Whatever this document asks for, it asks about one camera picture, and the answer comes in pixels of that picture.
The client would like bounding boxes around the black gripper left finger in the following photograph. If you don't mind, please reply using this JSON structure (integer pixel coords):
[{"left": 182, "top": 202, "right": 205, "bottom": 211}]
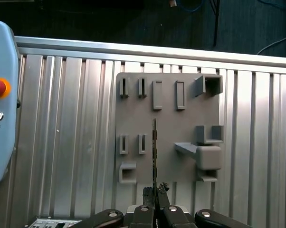
[{"left": 75, "top": 186, "right": 156, "bottom": 228}]

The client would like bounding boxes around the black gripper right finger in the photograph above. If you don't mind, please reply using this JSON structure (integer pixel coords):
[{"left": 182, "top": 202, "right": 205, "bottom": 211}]
[{"left": 157, "top": 182, "right": 252, "bottom": 228}]

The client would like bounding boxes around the blue RAM stick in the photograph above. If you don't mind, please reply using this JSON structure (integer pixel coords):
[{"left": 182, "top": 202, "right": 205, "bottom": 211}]
[{"left": 151, "top": 118, "right": 158, "bottom": 214}]

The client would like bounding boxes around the black PC case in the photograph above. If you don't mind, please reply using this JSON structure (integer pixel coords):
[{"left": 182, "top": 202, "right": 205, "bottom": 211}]
[{"left": 24, "top": 215, "right": 83, "bottom": 228}]

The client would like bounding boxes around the grey parts rack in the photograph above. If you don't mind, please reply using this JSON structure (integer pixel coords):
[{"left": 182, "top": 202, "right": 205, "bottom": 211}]
[{"left": 114, "top": 72, "right": 224, "bottom": 188}]

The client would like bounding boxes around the pale blue teach pendant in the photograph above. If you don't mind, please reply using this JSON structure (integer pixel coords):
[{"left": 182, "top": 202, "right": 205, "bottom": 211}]
[{"left": 0, "top": 20, "right": 19, "bottom": 186}]

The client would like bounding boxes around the black floor cable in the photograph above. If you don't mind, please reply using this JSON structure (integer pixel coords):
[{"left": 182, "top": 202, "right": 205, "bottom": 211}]
[{"left": 209, "top": 0, "right": 221, "bottom": 48}]

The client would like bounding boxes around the blue floor cable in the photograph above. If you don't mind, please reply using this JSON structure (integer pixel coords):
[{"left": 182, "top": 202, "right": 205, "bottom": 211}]
[{"left": 178, "top": 0, "right": 206, "bottom": 13}]

